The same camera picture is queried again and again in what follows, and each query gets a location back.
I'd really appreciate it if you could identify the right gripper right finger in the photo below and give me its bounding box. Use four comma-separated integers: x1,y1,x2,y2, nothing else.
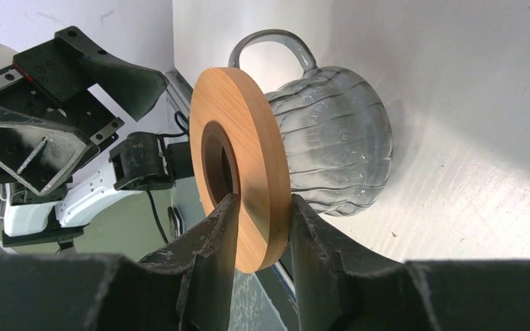
290,195,530,330

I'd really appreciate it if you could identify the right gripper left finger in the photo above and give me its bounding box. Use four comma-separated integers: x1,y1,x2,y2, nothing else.
0,194,239,330

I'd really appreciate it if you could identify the light wooden ring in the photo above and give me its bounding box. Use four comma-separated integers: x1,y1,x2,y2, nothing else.
188,67,293,275

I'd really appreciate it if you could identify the grey glass carafe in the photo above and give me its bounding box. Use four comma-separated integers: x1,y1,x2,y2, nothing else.
228,29,393,217

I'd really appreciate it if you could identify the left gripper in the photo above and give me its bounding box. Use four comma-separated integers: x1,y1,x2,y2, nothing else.
0,26,168,196

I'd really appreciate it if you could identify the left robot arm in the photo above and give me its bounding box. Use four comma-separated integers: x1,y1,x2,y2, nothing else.
0,26,193,254

